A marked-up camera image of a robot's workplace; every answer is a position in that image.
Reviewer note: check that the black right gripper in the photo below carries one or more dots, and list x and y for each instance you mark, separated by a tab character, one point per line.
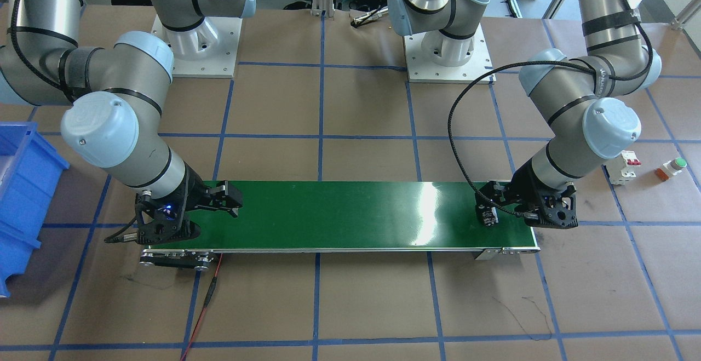
193	190

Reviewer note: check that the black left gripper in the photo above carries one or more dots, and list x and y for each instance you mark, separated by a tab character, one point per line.
524	184

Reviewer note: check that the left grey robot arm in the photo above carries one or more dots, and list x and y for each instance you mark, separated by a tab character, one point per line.
578	98

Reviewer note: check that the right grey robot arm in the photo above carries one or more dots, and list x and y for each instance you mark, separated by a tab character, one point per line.
115	100

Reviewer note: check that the white red circuit breaker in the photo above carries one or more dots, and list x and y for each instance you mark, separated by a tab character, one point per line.
622	168

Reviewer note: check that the green conveyor belt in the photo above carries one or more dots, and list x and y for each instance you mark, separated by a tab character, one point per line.
345	216

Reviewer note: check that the blue plastic bin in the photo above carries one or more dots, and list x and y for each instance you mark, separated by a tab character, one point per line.
31	168

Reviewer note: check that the green push button switch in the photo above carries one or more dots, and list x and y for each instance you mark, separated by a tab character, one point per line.
671	168

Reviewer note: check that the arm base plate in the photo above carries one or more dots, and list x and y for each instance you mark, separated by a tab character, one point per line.
432	57
210	50

